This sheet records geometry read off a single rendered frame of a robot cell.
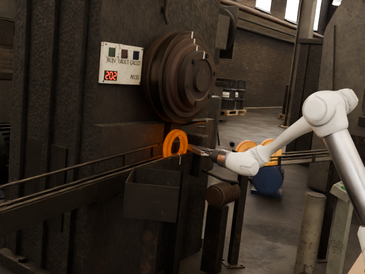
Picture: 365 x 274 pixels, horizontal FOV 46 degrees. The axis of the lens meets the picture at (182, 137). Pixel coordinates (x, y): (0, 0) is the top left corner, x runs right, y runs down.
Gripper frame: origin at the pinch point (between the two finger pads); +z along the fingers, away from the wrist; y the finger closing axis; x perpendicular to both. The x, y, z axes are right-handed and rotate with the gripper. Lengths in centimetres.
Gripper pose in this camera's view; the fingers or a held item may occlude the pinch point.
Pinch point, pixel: (189, 146)
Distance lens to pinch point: 237.5
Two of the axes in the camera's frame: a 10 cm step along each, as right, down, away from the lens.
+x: 1.7, -9.6, -2.0
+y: 5.8, -0.7, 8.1
